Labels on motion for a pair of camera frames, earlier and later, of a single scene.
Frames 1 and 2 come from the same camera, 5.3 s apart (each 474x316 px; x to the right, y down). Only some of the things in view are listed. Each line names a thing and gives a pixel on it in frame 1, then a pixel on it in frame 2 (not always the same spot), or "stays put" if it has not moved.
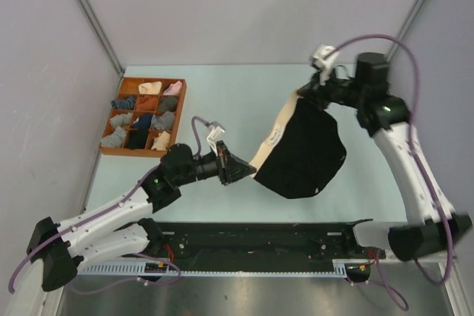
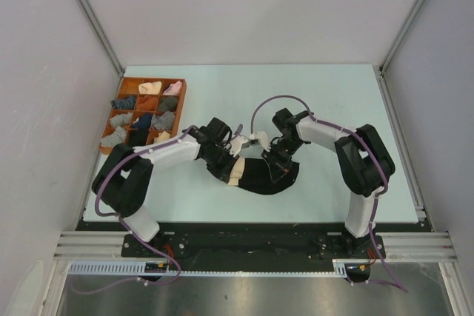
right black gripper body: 336,90 -> 281,153
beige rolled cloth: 161,142 stays put
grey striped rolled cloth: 164,120 stays put
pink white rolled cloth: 173,89 stays put
